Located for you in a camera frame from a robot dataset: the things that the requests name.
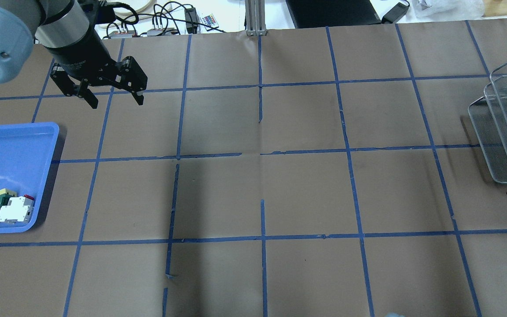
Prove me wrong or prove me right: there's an aluminium frame post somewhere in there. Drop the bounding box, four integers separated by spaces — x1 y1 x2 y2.
245 0 268 36

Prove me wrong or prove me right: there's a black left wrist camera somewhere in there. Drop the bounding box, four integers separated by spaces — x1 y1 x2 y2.
77 0 117 26

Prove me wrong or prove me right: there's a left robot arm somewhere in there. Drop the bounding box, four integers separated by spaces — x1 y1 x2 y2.
0 0 148 109

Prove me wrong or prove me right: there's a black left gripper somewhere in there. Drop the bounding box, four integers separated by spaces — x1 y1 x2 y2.
49 40 148 110

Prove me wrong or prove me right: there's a remote control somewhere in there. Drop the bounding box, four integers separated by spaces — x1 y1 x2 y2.
199 14 219 30

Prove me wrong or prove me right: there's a blue plastic tray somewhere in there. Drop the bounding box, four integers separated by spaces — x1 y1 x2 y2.
0 122 60 233

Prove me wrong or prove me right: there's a white circuit breaker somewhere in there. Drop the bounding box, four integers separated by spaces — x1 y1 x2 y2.
0 196 34 224

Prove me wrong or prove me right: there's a black laptop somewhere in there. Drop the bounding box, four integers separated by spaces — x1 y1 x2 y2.
286 0 382 29

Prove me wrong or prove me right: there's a clear plastic bag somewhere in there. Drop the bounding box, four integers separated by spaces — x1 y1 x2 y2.
410 0 485 20

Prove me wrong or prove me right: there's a power adapter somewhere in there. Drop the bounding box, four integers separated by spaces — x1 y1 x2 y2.
381 3 411 24

